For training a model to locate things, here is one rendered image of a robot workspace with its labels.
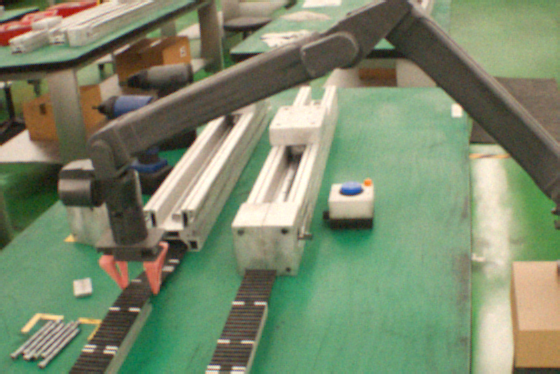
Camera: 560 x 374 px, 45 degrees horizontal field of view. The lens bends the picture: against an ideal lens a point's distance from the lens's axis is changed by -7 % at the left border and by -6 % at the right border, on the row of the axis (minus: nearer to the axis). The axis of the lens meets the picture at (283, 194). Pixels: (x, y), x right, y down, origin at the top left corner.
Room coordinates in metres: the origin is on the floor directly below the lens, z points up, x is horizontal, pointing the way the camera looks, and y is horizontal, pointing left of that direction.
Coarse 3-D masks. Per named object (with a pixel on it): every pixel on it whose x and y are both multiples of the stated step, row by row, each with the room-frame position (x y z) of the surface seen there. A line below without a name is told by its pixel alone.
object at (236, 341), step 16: (256, 272) 1.00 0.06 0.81; (272, 272) 0.99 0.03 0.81; (240, 288) 0.95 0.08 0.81; (256, 288) 0.95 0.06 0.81; (240, 304) 0.90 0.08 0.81; (256, 304) 0.90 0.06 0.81; (240, 320) 0.86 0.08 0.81; (256, 320) 0.86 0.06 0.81; (224, 336) 0.82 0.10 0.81; (240, 336) 0.82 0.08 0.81; (224, 352) 0.78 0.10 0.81; (240, 352) 0.78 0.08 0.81; (208, 368) 0.75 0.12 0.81; (224, 368) 0.74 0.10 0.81; (240, 368) 0.74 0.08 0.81
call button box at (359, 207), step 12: (336, 192) 1.23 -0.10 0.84; (360, 192) 1.21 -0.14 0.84; (372, 192) 1.22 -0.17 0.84; (336, 204) 1.19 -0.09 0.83; (348, 204) 1.18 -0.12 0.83; (360, 204) 1.18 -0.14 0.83; (372, 204) 1.18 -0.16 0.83; (324, 216) 1.22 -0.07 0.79; (336, 216) 1.19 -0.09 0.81; (348, 216) 1.18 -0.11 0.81; (360, 216) 1.18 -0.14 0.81; (372, 216) 1.18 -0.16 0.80; (336, 228) 1.19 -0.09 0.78; (348, 228) 1.19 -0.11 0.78; (360, 228) 1.18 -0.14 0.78; (372, 228) 1.18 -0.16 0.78
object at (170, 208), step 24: (216, 120) 1.68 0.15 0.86; (240, 120) 1.66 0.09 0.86; (264, 120) 1.83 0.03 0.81; (216, 144) 1.61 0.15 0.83; (240, 144) 1.55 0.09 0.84; (192, 168) 1.41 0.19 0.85; (216, 168) 1.35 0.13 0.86; (240, 168) 1.52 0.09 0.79; (168, 192) 1.25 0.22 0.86; (192, 192) 1.23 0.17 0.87; (216, 192) 1.31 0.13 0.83; (168, 216) 1.22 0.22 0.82; (192, 216) 1.17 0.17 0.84; (216, 216) 1.28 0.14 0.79; (192, 240) 1.16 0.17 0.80
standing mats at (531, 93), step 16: (496, 80) 4.93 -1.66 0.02; (512, 80) 4.91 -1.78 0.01; (528, 80) 4.88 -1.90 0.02; (544, 80) 4.84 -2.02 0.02; (512, 96) 4.49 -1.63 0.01; (528, 96) 4.47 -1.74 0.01; (544, 96) 4.44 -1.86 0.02; (528, 112) 4.11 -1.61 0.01; (544, 112) 4.09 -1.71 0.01; (16, 128) 4.93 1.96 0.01; (480, 128) 3.88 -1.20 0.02; (544, 128) 3.79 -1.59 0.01; (0, 144) 4.56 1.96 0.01
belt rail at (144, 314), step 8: (144, 304) 0.94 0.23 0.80; (144, 312) 0.94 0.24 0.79; (136, 320) 0.90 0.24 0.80; (144, 320) 0.93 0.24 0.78; (136, 328) 0.89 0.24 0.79; (128, 336) 0.86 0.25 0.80; (136, 336) 0.88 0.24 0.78; (128, 344) 0.85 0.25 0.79; (120, 352) 0.83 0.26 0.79; (112, 360) 0.79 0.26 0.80; (120, 360) 0.82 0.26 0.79; (112, 368) 0.80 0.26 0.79
